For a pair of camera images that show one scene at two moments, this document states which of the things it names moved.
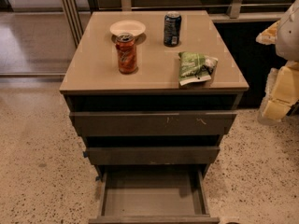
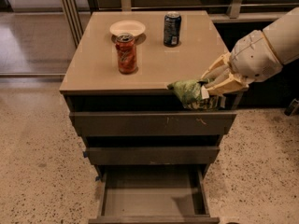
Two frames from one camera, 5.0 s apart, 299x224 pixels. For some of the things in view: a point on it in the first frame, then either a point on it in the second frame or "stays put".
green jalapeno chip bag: [195, 67] → [192, 94]
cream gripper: [289, 37] → [254, 56]
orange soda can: [127, 58] stays put
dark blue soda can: [172, 29] stays put
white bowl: [127, 26] stays put
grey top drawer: [153, 123] stays put
